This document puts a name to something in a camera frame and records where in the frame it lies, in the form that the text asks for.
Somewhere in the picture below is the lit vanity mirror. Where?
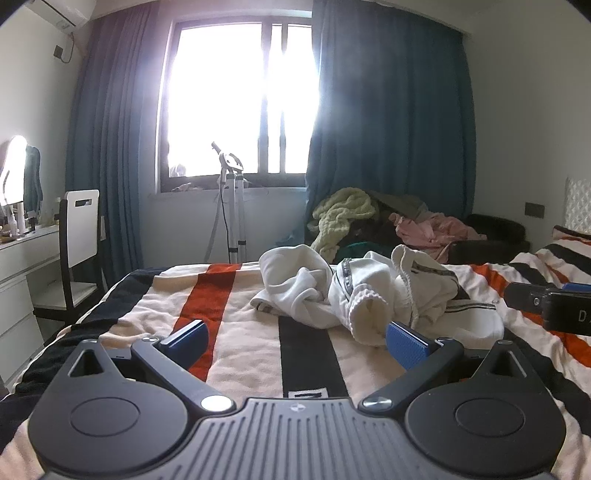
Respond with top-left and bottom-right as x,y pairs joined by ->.
0,135 -> 28,208

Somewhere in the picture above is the pale yellow knitted blanket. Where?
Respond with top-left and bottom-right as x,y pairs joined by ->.
307,187 -> 377,261

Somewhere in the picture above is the white quilted headboard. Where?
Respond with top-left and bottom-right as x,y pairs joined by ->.
564,178 -> 591,232

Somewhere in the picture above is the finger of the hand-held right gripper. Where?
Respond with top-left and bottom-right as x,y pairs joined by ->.
505,281 -> 551,317

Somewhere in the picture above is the garment steamer stand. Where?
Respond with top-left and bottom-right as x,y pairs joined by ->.
205,141 -> 252,264

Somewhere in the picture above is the striped blanket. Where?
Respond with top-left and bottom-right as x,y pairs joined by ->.
0,225 -> 591,480

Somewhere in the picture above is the white chair with black frame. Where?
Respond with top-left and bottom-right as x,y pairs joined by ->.
32,188 -> 105,324

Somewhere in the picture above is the row of cosmetic bottles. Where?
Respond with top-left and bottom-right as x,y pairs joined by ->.
0,198 -> 61,241

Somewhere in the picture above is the teal cloth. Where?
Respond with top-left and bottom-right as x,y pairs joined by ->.
24,144 -> 43,215

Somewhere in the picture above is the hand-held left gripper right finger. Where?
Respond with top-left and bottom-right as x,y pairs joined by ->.
358,320 -> 533,412

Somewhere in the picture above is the white dresser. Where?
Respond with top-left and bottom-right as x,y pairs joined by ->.
0,226 -> 63,370

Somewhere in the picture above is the green garment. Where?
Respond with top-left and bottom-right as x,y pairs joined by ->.
335,242 -> 393,264

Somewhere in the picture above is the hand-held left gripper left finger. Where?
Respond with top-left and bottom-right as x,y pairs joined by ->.
67,319 -> 236,414

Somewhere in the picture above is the black armchair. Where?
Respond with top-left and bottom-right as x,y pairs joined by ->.
450,213 -> 532,265

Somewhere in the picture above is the dark brown garment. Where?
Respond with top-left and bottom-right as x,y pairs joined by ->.
342,216 -> 402,245

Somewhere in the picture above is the window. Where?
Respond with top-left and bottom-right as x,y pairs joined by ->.
157,18 -> 320,195

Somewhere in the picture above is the white air conditioner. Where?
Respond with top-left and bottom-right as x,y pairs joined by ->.
21,0 -> 90,33

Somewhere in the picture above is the olive garment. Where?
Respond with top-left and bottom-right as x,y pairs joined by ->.
369,189 -> 430,220

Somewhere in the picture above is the pink garment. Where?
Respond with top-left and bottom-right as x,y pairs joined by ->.
390,212 -> 488,252

